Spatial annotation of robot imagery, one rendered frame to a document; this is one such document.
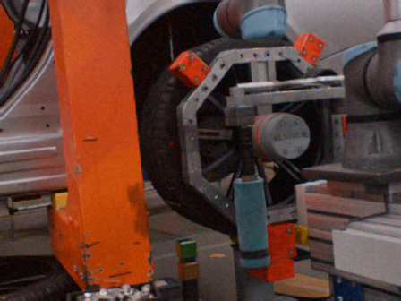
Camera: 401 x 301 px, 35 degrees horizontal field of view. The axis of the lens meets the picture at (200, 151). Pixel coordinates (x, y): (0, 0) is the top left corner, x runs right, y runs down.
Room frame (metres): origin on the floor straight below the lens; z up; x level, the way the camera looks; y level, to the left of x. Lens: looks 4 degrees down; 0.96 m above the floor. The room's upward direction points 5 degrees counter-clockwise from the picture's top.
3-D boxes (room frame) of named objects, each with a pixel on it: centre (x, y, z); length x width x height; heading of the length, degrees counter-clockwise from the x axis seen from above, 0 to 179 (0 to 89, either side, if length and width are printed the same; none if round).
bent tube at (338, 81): (1.94, -0.34, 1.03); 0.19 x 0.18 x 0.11; 21
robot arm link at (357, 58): (1.24, -0.35, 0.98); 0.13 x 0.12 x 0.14; 13
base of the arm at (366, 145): (1.25, -0.35, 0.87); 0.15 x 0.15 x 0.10
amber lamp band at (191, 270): (1.47, 0.05, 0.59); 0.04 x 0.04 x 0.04; 21
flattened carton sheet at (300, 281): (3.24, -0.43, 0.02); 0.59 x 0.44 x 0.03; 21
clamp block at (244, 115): (1.77, -0.11, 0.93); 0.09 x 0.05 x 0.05; 21
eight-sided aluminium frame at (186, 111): (2.02, -0.20, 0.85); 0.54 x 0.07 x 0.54; 111
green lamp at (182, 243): (1.47, 0.05, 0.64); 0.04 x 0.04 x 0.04; 21
